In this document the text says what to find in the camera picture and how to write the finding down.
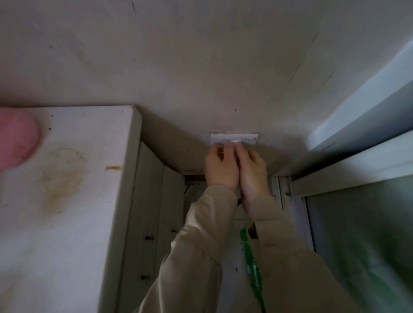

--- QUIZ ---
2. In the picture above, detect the person's right hand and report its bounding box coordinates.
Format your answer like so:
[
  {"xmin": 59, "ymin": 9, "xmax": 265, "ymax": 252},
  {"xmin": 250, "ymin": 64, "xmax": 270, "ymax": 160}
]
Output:
[{"xmin": 235, "ymin": 142, "xmax": 271, "ymax": 212}]

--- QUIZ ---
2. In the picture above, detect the person's left hand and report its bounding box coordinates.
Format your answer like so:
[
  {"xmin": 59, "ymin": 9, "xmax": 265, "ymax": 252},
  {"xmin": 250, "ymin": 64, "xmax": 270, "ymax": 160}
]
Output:
[{"xmin": 204, "ymin": 141, "xmax": 240, "ymax": 191}]

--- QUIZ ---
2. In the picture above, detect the white wall plate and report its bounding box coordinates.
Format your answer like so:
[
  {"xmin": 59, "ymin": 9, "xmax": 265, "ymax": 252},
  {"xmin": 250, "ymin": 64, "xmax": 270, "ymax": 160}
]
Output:
[{"xmin": 210, "ymin": 131, "xmax": 260, "ymax": 146}]

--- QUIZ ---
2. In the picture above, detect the person's right forearm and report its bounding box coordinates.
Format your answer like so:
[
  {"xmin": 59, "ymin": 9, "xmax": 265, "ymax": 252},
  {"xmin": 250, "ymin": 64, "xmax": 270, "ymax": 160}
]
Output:
[{"xmin": 246, "ymin": 193, "xmax": 362, "ymax": 313}]

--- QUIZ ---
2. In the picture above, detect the person's left forearm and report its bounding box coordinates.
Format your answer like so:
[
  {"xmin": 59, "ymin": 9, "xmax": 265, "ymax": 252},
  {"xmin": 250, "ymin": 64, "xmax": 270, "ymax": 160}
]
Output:
[{"xmin": 137, "ymin": 184, "xmax": 241, "ymax": 313}]

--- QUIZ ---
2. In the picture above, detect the green plastic tool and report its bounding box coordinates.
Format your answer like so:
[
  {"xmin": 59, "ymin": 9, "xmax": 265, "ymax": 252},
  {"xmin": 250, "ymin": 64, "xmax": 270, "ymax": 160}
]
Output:
[{"xmin": 239, "ymin": 228, "xmax": 267, "ymax": 313}]

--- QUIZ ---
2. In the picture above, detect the white curtain box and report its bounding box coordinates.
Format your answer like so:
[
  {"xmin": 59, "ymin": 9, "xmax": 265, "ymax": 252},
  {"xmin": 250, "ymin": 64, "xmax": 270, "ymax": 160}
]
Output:
[{"xmin": 306, "ymin": 40, "xmax": 413, "ymax": 152}]

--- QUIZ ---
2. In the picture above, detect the window glass pane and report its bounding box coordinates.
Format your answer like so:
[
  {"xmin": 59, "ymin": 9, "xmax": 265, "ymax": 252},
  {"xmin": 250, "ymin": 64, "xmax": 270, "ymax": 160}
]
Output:
[{"xmin": 306, "ymin": 176, "xmax": 413, "ymax": 313}]

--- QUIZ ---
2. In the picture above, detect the white cabinet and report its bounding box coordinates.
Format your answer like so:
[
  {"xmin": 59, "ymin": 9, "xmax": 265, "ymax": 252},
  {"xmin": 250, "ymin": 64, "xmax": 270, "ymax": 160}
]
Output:
[{"xmin": 0, "ymin": 105, "xmax": 187, "ymax": 313}]

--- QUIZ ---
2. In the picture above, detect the pink round object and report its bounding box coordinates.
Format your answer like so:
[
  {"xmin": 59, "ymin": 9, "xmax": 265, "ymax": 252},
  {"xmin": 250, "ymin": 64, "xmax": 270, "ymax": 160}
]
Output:
[{"xmin": 0, "ymin": 108, "xmax": 41, "ymax": 170}]

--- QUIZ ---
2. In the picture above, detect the white window frame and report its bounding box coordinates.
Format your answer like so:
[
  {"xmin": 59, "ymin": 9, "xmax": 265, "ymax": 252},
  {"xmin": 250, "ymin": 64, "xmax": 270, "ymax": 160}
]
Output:
[{"xmin": 270, "ymin": 128, "xmax": 413, "ymax": 255}]

